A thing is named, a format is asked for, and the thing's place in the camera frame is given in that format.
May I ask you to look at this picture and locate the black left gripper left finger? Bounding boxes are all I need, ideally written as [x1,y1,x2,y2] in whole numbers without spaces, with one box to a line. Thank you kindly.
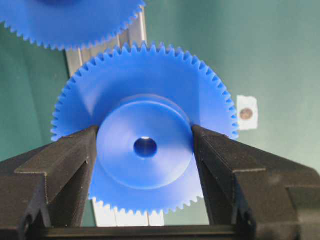
[0,126,98,229]

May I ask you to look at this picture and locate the white tape marker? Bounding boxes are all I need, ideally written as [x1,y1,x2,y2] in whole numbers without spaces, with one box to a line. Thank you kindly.
[236,95,259,131]

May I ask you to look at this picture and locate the silver aluminium extrusion rail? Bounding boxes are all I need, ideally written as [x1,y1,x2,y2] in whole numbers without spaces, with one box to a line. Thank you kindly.
[64,4,166,228]

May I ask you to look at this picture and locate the small blue plastic gear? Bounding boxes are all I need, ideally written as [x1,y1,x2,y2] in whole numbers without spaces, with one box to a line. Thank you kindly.
[51,44,238,213]

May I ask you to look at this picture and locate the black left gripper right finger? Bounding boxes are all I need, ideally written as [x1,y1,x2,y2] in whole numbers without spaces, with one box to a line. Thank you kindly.
[192,125,320,229]

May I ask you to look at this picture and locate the large blue plastic gear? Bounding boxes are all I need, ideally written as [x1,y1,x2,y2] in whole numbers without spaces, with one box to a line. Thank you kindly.
[0,0,145,51]

